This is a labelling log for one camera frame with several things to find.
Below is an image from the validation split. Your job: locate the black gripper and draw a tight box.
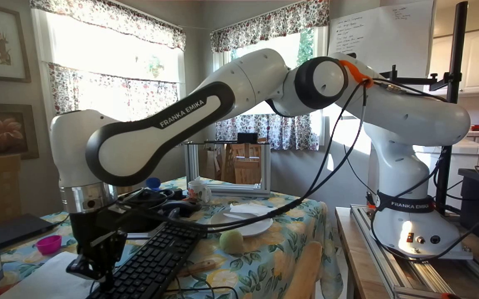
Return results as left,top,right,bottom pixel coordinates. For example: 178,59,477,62
66,205,131,281

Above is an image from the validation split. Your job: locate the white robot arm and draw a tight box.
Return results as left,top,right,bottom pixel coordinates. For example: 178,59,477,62
50,49,469,281

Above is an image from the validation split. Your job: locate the black computer keyboard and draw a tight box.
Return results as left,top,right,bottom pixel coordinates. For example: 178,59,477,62
86,223,206,299

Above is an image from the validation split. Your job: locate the pink small bowl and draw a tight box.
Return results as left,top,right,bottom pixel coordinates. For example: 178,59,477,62
36,235,61,257

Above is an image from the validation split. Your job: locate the white open notebook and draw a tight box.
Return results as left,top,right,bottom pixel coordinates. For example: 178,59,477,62
0,253,91,299

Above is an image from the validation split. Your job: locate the dark blue tablet case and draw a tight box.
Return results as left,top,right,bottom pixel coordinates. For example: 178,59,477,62
0,215,55,248

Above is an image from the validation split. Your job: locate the small green ball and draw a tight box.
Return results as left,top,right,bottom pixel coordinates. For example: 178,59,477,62
219,232,244,257

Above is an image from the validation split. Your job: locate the floral window curtain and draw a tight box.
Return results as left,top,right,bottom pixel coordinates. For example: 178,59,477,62
48,64,178,122

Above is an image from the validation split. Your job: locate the white round plate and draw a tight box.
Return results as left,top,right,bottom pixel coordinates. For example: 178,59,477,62
223,205,272,238

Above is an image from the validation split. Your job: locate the framed flower picture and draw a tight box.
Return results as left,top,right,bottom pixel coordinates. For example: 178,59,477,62
0,104,38,160

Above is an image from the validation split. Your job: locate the floral yellow blue tablecloth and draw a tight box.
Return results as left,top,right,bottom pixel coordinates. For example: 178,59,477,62
0,200,342,299

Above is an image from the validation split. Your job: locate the floral curtain valance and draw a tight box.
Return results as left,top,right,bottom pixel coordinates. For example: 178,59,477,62
209,0,329,52

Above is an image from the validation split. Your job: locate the whiteboard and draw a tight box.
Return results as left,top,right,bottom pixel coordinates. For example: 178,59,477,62
327,0,434,79

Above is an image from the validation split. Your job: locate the black vertical pole stand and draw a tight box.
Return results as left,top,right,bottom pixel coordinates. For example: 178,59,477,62
434,0,469,215

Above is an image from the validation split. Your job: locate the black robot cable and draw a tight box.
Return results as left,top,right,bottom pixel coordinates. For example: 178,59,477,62
163,80,374,235

